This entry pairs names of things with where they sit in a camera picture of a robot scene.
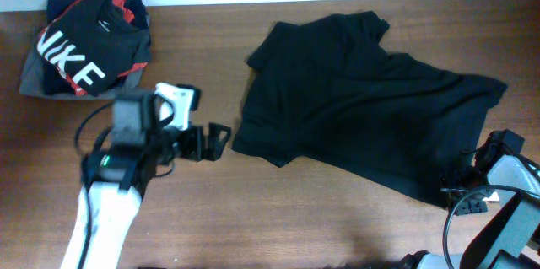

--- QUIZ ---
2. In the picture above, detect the black t-shirt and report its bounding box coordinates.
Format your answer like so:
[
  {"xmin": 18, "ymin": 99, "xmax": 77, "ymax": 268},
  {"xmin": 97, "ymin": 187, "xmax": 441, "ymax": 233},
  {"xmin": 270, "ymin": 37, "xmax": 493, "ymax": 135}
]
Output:
[{"xmin": 232, "ymin": 12, "xmax": 506, "ymax": 207}]

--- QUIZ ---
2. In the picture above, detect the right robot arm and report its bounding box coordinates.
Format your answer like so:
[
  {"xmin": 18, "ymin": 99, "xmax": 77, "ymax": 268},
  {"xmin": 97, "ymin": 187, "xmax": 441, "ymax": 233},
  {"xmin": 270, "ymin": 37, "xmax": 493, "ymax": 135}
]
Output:
[{"xmin": 394, "ymin": 129, "xmax": 539, "ymax": 269}]

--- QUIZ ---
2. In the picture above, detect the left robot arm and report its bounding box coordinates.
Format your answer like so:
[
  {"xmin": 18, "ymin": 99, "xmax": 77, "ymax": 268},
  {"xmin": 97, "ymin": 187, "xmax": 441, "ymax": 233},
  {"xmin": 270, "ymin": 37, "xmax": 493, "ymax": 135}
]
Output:
[{"xmin": 61, "ymin": 83, "xmax": 231, "ymax": 268}]

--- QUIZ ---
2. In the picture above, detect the black Nike folded shirt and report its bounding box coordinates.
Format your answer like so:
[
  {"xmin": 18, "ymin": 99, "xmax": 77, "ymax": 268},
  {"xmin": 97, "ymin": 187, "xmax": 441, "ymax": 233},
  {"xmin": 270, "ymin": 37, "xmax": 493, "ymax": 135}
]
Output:
[{"xmin": 36, "ymin": 0, "xmax": 151, "ymax": 96}]

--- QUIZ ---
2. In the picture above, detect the red folded shirt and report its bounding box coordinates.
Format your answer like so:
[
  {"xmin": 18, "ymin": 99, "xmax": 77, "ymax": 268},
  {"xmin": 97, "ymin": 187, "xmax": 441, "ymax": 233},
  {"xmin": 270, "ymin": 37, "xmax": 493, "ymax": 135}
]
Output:
[{"xmin": 35, "ymin": 0, "xmax": 151, "ymax": 96}]

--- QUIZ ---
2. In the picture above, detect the grey folded shirt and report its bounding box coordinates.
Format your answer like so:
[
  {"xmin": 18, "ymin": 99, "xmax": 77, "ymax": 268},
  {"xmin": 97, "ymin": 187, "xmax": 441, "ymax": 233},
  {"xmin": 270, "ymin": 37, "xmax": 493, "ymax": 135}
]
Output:
[{"xmin": 19, "ymin": 36, "xmax": 143, "ymax": 100}]

